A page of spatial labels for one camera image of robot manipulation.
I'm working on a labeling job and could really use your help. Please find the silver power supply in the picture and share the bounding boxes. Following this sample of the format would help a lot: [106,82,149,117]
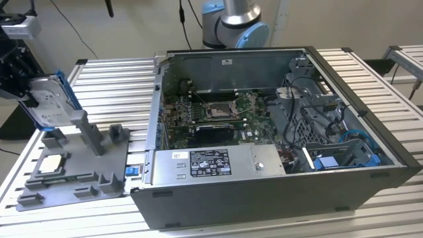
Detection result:
[150,144,287,185]

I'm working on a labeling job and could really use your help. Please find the silver CPU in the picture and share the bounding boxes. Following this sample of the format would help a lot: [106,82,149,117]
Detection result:
[37,155,66,175]

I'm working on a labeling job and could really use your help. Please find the locking lever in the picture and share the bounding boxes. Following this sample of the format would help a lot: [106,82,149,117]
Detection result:
[192,90,209,104]

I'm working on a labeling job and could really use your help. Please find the green motherboard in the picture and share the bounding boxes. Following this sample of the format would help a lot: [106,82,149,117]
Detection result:
[160,91,281,150]

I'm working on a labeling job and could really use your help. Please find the blue wire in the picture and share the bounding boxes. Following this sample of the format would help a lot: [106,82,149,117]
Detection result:
[340,128,369,145]

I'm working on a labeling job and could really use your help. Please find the thin black wall wire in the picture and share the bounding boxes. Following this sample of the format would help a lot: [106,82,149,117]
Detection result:
[52,0,96,60]

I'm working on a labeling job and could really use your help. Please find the hard disk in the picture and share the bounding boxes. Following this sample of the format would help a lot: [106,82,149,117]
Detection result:
[17,70,84,131]

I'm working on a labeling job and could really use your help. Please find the small black box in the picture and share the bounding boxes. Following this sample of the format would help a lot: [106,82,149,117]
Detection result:
[363,59,396,78]

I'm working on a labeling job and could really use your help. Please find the metal socket cover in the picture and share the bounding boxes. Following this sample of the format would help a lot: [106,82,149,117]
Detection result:
[233,95,257,113]

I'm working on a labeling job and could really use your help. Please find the grey parts rack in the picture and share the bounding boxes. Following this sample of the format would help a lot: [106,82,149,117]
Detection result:
[14,110,132,213]

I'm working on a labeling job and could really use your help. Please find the open black PC case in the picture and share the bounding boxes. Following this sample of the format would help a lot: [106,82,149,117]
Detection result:
[130,46,423,233]

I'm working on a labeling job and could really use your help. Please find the large black box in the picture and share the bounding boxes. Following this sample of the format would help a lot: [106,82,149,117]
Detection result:
[0,103,37,141]

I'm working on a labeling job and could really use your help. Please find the metal slat side table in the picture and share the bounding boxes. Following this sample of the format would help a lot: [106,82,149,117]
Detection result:
[381,45,423,84]

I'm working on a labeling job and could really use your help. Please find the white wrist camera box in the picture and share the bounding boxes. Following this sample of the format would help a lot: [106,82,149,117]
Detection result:
[0,15,42,40]

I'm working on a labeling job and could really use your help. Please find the black graphics card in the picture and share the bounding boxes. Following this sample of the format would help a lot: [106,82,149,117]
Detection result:
[193,123,236,144]

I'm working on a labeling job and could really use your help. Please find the hanging black cable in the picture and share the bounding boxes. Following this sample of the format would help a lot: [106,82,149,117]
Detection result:
[178,0,193,49]

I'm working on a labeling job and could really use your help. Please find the CPU socket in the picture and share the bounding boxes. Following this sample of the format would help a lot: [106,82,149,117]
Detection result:
[204,100,237,119]

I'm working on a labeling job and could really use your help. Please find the grey disk bay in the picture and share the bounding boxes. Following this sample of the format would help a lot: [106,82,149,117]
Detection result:
[299,138,384,172]

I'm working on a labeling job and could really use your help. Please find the grey metal drive cage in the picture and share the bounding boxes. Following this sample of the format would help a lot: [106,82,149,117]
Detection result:
[273,71,348,149]

